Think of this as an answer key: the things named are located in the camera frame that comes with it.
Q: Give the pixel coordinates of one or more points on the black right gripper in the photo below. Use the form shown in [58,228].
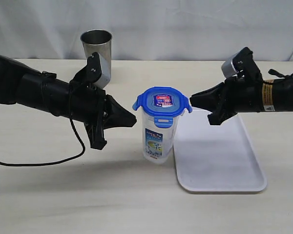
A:
[232,95]

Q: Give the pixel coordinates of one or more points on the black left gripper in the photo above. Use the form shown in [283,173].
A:
[98,111]

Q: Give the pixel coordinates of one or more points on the blue plastic lid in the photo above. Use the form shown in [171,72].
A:
[164,104]

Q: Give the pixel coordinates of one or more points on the clear plastic container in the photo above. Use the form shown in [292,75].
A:
[158,136]

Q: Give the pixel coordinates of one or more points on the stainless steel cup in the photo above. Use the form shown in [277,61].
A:
[99,41]

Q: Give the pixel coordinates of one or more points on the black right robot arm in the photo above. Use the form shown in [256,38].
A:
[273,95]

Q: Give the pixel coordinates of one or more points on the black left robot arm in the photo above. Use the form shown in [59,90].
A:
[39,90]

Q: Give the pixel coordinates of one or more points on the white plastic tray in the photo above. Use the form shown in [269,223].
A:
[216,159]

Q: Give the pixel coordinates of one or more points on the white backdrop cloth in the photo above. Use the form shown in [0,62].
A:
[148,29]

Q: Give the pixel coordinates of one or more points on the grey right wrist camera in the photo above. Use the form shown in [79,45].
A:
[233,65]

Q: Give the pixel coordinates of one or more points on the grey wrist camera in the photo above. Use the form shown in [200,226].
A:
[105,77]
[233,65]

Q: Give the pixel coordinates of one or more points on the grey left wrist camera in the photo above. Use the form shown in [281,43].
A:
[105,77]

